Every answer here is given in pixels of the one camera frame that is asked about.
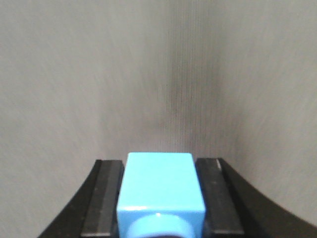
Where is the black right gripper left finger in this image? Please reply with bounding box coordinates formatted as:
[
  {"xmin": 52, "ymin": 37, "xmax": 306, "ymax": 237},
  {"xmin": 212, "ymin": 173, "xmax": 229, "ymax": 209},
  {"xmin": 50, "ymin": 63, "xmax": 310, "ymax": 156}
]
[{"xmin": 39, "ymin": 160, "xmax": 124, "ymax": 238}]

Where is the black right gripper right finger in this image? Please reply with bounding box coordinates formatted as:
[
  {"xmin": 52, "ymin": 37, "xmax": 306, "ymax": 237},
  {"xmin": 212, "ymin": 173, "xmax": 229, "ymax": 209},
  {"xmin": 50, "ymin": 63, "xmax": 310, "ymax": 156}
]
[{"xmin": 195, "ymin": 158, "xmax": 317, "ymax": 238}]

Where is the light blue block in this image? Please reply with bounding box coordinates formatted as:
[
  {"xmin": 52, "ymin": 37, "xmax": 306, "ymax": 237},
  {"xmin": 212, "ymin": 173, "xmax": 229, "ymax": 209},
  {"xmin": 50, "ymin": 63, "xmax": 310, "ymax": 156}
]
[{"xmin": 116, "ymin": 152, "xmax": 206, "ymax": 238}]

